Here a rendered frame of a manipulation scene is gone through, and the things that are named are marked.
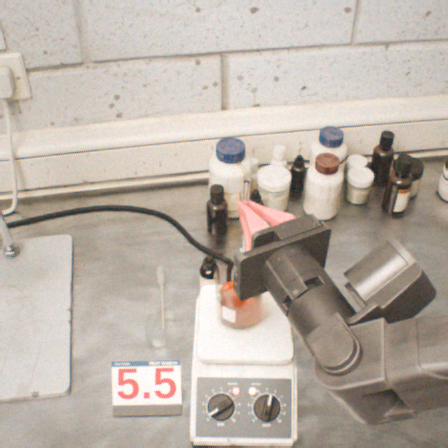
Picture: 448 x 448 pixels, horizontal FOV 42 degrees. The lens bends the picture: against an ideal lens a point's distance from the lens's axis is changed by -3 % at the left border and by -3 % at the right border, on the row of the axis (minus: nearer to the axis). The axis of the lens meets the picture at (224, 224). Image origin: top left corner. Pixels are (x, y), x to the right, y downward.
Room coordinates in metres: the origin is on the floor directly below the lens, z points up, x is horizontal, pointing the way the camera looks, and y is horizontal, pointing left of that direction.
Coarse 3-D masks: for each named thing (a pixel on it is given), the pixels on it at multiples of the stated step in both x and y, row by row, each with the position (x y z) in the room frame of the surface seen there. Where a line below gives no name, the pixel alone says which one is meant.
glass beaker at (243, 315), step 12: (228, 252) 0.50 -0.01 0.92; (228, 264) 0.50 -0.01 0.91; (216, 276) 0.47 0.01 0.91; (228, 276) 0.49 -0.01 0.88; (216, 288) 0.46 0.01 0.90; (216, 300) 0.46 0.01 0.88; (228, 300) 0.44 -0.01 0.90; (240, 300) 0.44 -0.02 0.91; (252, 300) 0.44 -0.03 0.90; (216, 312) 0.46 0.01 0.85; (228, 312) 0.44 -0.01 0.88; (240, 312) 0.44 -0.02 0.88; (252, 312) 0.44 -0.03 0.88; (228, 324) 0.44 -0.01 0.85; (240, 324) 0.44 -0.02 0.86; (252, 324) 0.44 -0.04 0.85
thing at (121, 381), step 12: (120, 372) 0.42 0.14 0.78; (132, 372) 0.42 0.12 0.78; (144, 372) 0.42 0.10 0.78; (156, 372) 0.42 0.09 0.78; (168, 372) 0.42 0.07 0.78; (120, 384) 0.40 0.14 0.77; (132, 384) 0.40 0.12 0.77; (144, 384) 0.40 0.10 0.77; (156, 384) 0.40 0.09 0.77; (168, 384) 0.40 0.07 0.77; (120, 396) 0.39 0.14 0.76; (132, 396) 0.39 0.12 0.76; (144, 396) 0.39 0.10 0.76; (156, 396) 0.39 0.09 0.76; (168, 396) 0.39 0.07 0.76
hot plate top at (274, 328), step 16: (208, 288) 0.51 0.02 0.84; (208, 304) 0.49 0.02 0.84; (272, 304) 0.49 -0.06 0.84; (208, 320) 0.46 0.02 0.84; (272, 320) 0.46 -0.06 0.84; (208, 336) 0.43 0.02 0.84; (224, 336) 0.43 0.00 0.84; (240, 336) 0.43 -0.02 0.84; (256, 336) 0.43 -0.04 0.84; (272, 336) 0.43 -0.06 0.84; (288, 336) 0.43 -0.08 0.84; (208, 352) 0.41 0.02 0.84; (224, 352) 0.41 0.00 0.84; (240, 352) 0.41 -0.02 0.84; (256, 352) 0.41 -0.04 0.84; (272, 352) 0.41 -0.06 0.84; (288, 352) 0.41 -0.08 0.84
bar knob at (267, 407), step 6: (264, 396) 0.37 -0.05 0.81; (270, 396) 0.36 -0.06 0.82; (258, 402) 0.36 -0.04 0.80; (264, 402) 0.36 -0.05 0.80; (270, 402) 0.35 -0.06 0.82; (276, 402) 0.36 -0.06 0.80; (258, 408) 0.35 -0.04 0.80; (264, 408) 0.35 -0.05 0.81; (270, 408) 0.35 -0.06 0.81; (276, 408) 0.35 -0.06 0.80; (258, 414) 0.35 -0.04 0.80; (264, 414) 0.34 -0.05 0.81; (270, 414) 0.34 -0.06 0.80; (276, 414) 0.35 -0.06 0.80; (264, 420) 0.34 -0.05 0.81
